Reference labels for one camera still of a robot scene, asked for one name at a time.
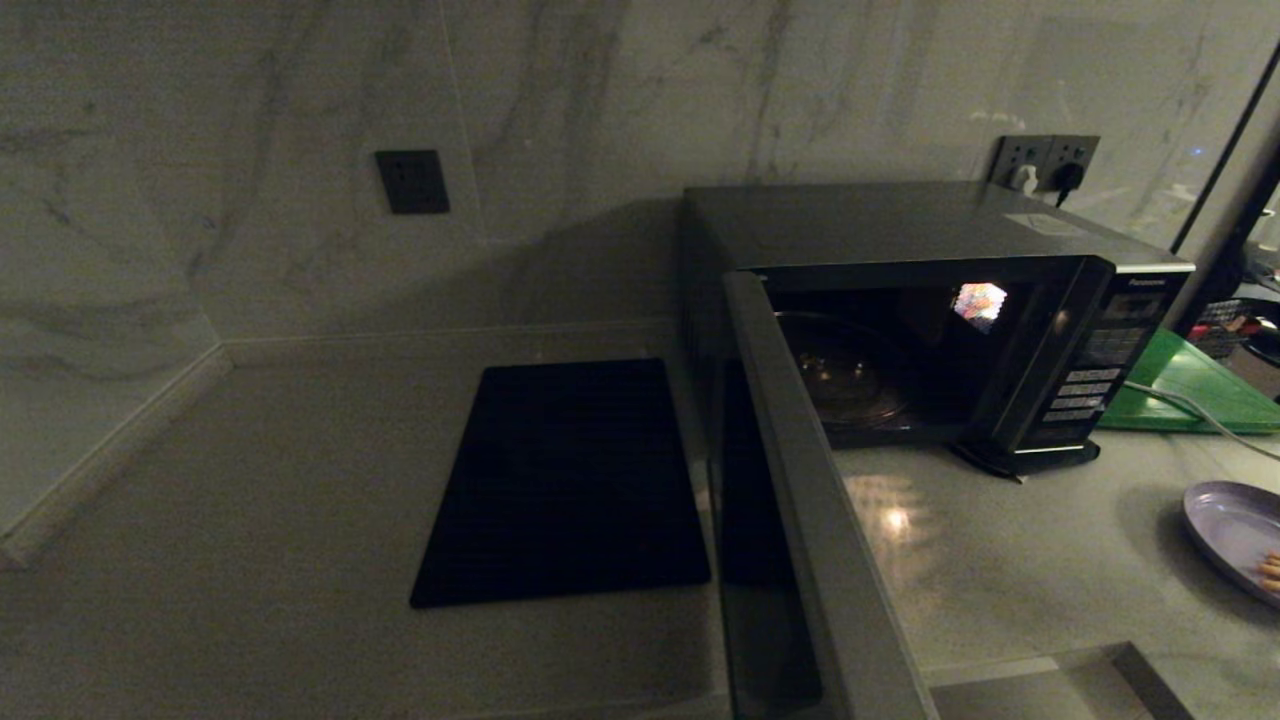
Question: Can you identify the black glass microwave door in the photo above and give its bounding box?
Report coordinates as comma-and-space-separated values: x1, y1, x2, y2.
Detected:
708, 270, 941, 720

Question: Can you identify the white power cable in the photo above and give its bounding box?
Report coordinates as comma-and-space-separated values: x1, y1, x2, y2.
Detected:
1122, 380, 1280, 463

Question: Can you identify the grey wall socket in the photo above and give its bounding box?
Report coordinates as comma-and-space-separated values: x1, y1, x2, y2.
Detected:
992, 135, 1056, 191
1045, 135, 1101, 193

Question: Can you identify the black partition frame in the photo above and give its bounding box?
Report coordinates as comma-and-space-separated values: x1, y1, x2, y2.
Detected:
1165, 40, 1280, 336

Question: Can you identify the green cutting board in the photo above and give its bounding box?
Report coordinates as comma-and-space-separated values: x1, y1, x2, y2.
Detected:
1097, 329, 1280, 435

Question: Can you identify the purple plate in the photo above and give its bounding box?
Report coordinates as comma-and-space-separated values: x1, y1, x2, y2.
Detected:
1182, 480, 1280, 611

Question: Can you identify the silver black microwave oven body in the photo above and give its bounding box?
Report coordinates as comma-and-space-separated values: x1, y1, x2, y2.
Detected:
680, 182, 1196, 476

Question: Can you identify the dark single wall socket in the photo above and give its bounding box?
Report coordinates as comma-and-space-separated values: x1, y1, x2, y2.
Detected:
375, 150, 451, 215

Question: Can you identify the black induction cooktop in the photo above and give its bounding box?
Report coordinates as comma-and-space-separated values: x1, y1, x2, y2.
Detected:
409, 358, 713, 609

